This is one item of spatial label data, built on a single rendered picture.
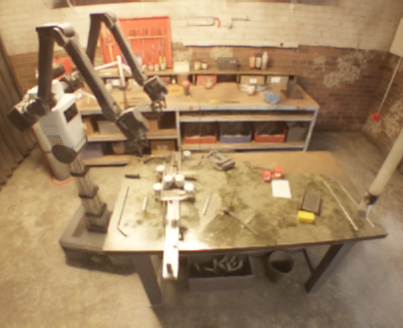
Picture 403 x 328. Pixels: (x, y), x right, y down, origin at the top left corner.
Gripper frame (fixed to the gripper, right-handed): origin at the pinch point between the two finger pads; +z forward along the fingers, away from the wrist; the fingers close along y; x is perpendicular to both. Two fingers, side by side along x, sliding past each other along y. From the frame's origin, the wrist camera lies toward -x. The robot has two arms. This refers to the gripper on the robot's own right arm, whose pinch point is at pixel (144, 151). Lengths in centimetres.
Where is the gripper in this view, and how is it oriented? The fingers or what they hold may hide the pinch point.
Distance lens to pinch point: 122.3
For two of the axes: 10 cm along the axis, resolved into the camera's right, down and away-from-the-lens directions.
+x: -8.6, 3.4, 3.7
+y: 0.9, -6.2, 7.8
